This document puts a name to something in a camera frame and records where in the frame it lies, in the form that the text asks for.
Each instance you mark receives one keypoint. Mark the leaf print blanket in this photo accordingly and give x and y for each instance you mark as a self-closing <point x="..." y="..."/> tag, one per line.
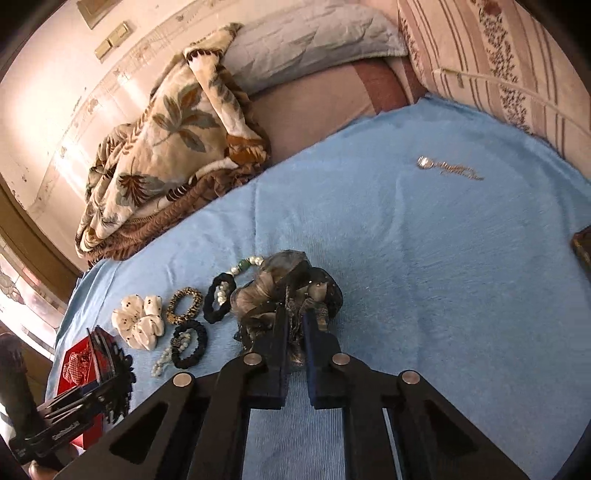
<point x="175" y="120"/>

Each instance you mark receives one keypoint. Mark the black scrunchie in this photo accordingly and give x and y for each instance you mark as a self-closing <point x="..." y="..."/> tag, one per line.
<point x="210" y="310"/>
<point x="199" y="347"/>

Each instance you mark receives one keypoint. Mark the striped floral pillow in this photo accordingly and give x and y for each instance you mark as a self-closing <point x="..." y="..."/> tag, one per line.
<point x="485" y="55"/>

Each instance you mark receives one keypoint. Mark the wooden door frame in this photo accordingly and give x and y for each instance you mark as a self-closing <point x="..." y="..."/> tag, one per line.
<point x="27" y="240"/>

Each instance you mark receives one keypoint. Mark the stained glass pane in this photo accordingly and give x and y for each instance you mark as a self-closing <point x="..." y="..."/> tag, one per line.
<point x="18" y="286"/>

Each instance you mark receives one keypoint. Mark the black lace hair accessory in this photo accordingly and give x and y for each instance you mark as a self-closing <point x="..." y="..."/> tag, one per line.
<point x="122" y="383"/>

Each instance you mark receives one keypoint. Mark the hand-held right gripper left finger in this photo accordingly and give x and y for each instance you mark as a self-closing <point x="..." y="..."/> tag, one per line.
<point x="281" y="350"/>

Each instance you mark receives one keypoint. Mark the leopard print scrunchie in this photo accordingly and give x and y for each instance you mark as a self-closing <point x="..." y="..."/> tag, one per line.
<point x="184" y="291"/>

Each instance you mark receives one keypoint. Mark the grey organza hair bow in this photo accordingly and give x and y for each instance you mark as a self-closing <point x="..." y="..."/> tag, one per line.
<point x="268" y="286"/>

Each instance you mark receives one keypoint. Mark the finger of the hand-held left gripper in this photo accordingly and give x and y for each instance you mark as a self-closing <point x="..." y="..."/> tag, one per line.
<point x="74" y="402"/>
<point x="104" y="360"/>

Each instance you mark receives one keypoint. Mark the red box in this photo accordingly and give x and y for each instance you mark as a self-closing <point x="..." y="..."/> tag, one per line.
<point x="76" y="346"/>

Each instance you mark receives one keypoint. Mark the white dotted scrunchie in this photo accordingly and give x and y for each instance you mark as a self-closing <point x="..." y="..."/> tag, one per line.
<point x="138" y="327"/>

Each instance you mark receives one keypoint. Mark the grey blue pillow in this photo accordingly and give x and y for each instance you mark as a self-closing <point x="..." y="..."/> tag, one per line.
<point x="314" y="37"/>

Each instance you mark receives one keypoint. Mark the beige wall switch plate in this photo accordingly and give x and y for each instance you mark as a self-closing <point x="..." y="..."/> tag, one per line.
<point x="103" y="48"/>
<point x="121" y="33"/>

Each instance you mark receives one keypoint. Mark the light blue blanket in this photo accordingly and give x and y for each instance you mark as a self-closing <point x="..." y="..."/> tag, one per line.
<point x="415" y="277"/>

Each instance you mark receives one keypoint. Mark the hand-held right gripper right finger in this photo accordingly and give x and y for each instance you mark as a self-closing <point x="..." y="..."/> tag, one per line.
<point x="310" y="355"/>

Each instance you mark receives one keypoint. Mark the dark patterned object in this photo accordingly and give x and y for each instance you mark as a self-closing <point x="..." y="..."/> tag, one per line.
<point x="582" y="249"/>

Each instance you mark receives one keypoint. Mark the brown textured blanket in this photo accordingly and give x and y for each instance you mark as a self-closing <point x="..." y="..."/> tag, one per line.
<point x="184" y="203"/>

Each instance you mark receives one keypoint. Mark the dark clothing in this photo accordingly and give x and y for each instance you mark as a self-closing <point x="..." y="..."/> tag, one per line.
<point x="14" y="378"/>

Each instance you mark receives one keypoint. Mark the red checked scrunchie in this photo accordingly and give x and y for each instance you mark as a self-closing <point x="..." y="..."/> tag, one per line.
<point x="76" y="367"/>

